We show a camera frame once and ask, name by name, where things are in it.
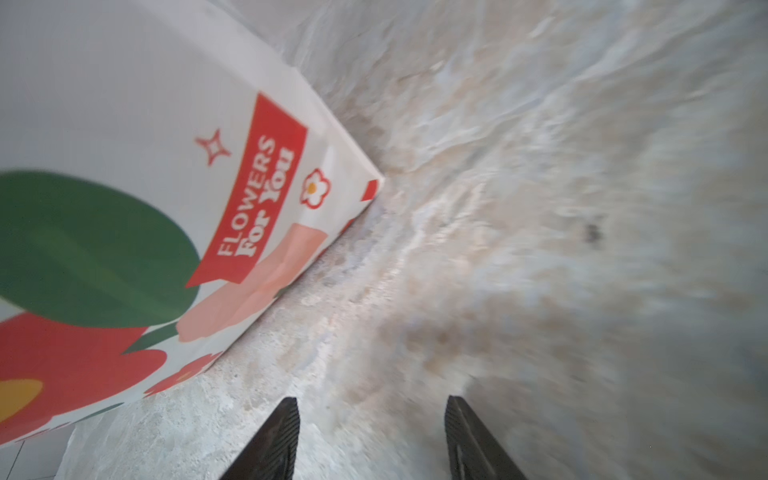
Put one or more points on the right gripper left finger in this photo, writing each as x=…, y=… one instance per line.
x=271, y=453

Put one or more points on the white floral paper bag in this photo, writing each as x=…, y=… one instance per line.
x=165, y=175

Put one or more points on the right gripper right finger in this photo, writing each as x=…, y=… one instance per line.
x=474, y=453

